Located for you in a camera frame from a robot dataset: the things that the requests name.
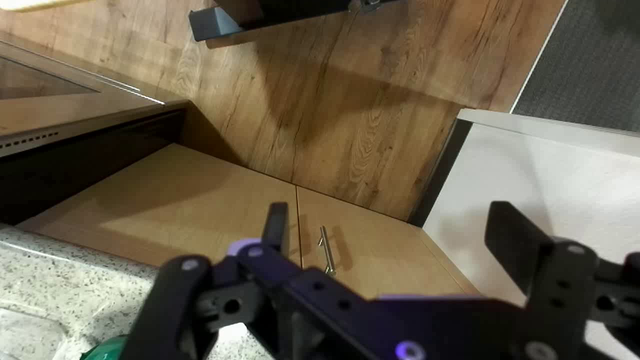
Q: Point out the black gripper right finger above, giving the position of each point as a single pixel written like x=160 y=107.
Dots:
x=560 y=280

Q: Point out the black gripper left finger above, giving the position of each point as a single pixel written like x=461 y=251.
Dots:
x=173 y=300

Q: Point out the light wood base cabinet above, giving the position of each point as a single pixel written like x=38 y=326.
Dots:
x=201 y=201

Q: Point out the dark grey floor mat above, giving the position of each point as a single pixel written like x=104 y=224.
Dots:
x=587 y=61

